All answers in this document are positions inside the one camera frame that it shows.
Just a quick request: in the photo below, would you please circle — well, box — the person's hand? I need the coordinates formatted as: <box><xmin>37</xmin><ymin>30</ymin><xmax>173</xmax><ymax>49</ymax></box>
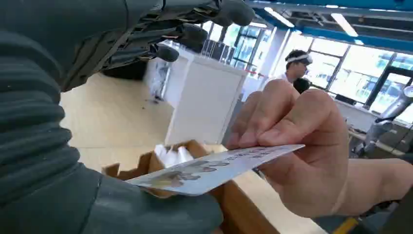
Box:
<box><xmin>225</xmin><ymin>79</ymin><xmax>353</xmax><ymax>219</ymax></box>

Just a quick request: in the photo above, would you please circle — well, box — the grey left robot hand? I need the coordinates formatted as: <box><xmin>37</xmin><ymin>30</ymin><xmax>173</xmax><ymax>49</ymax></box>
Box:
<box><xmin>0</xmin><ymin>0</ymin><xmax>256</xmax><ymax>234</ymax></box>

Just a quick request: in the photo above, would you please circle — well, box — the printed white card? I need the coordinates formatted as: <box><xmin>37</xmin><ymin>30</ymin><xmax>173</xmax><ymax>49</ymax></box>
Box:
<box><xmin>126</xmin><ymin>144</ymin><xmax>305</xmax><ymax>196</ymax></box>

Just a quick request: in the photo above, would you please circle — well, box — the yellow bar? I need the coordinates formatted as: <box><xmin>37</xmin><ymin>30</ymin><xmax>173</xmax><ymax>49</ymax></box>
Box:
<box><xmin>332</xmin><ymin>217</ymin><xmax>360</xmax><ymax>234</ymax></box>

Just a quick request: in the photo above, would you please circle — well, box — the person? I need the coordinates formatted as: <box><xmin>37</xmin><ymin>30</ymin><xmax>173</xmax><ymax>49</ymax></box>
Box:
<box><xmin>272</xmin><ymin>49</ymin><xmax>314</xmax><ymax>94</ymax></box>

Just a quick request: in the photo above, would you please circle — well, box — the white counter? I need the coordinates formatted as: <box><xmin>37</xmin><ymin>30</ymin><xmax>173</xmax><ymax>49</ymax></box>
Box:
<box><xmin>143</xmin><ymin>40</ymin><xmax>249</xmax><ymax>146</ymax></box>

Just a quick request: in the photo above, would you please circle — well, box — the white cards bundle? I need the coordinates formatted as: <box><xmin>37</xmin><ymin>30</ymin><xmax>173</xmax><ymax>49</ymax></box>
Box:
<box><xmin>154</xmin><ymin>144</ymin><xmax>194</xmax><ymax>169</ymax></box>

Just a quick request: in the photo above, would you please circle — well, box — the dark rack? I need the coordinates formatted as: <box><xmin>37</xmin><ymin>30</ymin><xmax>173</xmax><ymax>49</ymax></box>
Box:
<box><xmin>201</xmin><ymin>39</ymin><xmax>237</xmax><ymax>65</ymax></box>

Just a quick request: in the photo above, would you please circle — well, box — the long ceiling light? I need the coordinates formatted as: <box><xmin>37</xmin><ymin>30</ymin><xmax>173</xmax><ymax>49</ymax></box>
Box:
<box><xmin>263</xmin><ymin>7</ymin><xmax>295</xmax><ymax>28</ymax></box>
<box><xmin>330</xmin><ymin>13</ymin><xmax>359</xmax><ymax>38</ymax></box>

